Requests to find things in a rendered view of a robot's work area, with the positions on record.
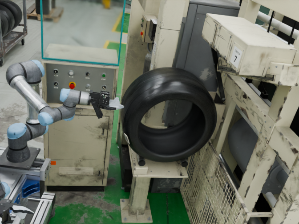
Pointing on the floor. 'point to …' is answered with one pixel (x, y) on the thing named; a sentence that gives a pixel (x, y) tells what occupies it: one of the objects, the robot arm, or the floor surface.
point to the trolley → (14, 9)
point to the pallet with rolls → (34, 10)
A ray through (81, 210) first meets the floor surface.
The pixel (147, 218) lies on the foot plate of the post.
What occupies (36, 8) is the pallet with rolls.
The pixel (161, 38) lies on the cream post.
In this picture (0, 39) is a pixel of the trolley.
